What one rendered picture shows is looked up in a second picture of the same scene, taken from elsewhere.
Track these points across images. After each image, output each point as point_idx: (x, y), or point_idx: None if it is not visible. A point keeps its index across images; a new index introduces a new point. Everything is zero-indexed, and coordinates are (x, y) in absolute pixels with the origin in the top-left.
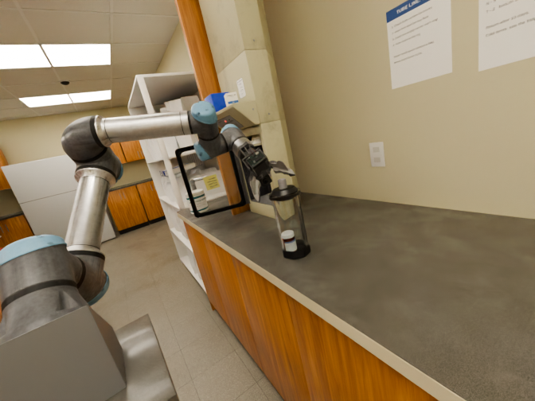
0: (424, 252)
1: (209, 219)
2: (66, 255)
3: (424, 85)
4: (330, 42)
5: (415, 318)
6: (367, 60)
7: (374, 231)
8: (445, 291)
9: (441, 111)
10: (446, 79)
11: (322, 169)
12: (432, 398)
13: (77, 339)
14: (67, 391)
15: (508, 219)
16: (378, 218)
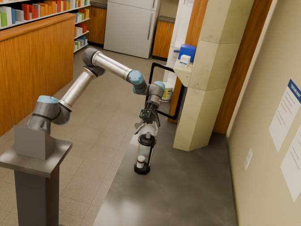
0: (169, 219)
1: None
2: (54, 108)
3: (272, 145)
4: (277, 60)
5: (116, 222)
6: (274, 96)
7: (183, 194)
8: None
9: (266, 169)
10: (276, 153)
11: (238, 136)
12: None
13: (39, 138)
14: (32, 148)
15: None
16: (202, 193)
